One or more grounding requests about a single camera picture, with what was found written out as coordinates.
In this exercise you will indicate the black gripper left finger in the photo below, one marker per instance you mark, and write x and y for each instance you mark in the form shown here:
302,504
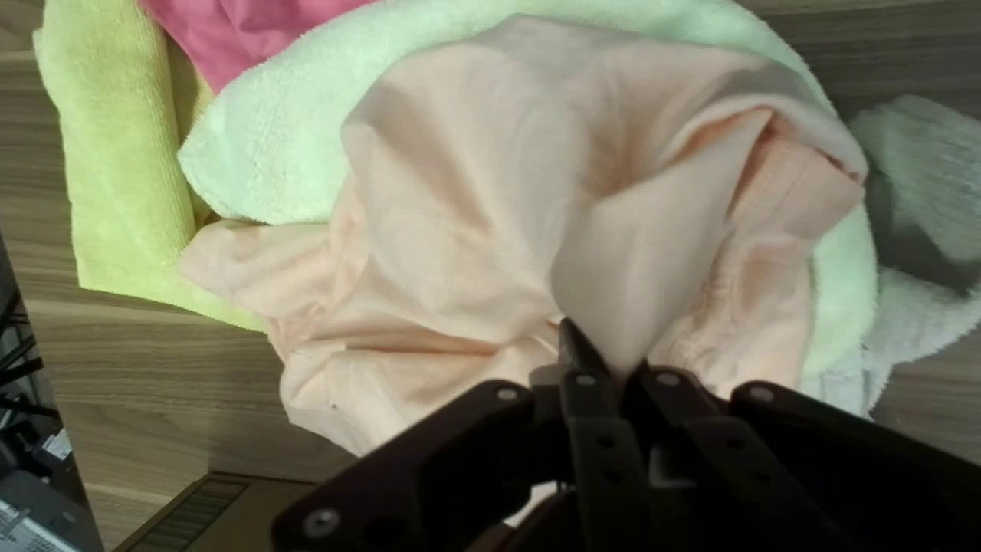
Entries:
601,462

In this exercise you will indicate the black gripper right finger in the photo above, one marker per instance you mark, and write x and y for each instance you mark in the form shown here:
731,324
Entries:
767,472

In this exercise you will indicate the peach colored shirt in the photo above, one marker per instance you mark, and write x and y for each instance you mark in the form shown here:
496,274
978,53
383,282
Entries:
461,204

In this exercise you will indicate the pink shirt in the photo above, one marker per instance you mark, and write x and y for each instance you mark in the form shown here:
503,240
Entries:
233,35

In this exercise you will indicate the white towel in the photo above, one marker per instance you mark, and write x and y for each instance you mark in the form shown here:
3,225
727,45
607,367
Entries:
920,173

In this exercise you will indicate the cream white cloth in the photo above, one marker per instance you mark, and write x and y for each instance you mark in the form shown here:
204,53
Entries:
266,142

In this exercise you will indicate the yellow cloth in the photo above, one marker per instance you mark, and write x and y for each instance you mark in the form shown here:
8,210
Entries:
111,155

